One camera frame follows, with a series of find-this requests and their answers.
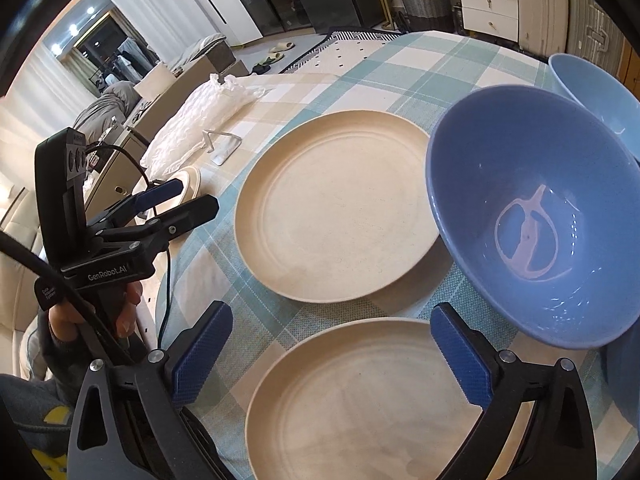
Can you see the white wardrobe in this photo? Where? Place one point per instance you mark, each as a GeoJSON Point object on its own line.
{"type": "Point", "coordinates": [225, 0]}

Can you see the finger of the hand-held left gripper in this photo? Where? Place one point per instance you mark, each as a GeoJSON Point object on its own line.
{"type": "Point", "coordinates": [157, 192]}
{"type": "Point", "coordinates": [192, 212]}

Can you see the white curtain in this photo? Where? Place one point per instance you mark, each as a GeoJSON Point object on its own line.
{"type": "Point", "coordinates": [27, 95]}

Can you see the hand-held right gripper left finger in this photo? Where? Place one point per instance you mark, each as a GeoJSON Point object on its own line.
{"type": "Point", "coordinates": [200, 360]}

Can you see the silver suitcase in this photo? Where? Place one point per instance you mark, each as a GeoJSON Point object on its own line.
{"type": "Point", "coordinates": [595, 25]}

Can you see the person's left forearm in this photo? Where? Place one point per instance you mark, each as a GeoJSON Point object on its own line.
{"type": "Point", "coordinates": [62, 365]}

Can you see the beige sofa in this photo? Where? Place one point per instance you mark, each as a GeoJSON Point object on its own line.
{"type": "Point", "coordinates": [17, 260]}

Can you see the blue bowl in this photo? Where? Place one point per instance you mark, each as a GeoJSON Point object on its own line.
{"type": "Point", "coordinates": [525, 160]}
{"type": "Point", "coordinates": [585, 85]}

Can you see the green slipper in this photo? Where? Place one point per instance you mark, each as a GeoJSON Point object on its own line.
{"type": "Point", "coordinates": [265, 64]}

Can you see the metal phone stand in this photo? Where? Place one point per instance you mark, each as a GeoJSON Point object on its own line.
{"type": "Point", "coordinates": [225, 147]}

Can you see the white dressing table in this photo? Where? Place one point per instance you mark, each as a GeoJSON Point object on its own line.
{"type": "Point", "coordinates": [487, 5]}

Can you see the grey blanket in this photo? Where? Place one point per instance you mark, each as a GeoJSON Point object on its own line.
{"type": "Point", "coordinates": [107, 105]}

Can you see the person's left hand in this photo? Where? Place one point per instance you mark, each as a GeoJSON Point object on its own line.
{"type": "Point", "coordinates": [129, 305]}

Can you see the wooden door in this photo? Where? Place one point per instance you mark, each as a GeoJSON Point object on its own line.
{"type": "Point", "coordinates": [631, 65]}

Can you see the dotted cream rug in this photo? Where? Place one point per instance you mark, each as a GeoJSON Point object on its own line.
{"type": "Point", "coordinates": [345, 50]}

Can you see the beige slipper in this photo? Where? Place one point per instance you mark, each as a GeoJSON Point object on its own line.
{"type": "Point", "coordinates": [281, 47]}

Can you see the teal beige checked tablecloth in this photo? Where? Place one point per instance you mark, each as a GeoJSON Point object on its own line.
{"type": "Point", "coordinates": [400, 70]}

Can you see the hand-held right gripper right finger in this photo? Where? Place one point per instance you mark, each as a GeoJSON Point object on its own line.
{"type": "Point", "coordinates": [460, 360]}

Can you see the small beige plate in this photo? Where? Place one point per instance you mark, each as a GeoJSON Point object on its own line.
{"type": "Point", "coordinates": [190, 182]}

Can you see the grey printed trousers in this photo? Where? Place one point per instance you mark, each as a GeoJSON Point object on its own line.
{"type": "Point", "coordinates": [30, 420]}

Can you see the beige suitcase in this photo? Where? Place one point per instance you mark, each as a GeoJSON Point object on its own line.
{"type": "Point", "coordinates": [542, 5]}

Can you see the dark window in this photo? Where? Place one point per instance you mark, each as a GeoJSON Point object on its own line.
{"type": "Point", "coordinates": [107, 55]}

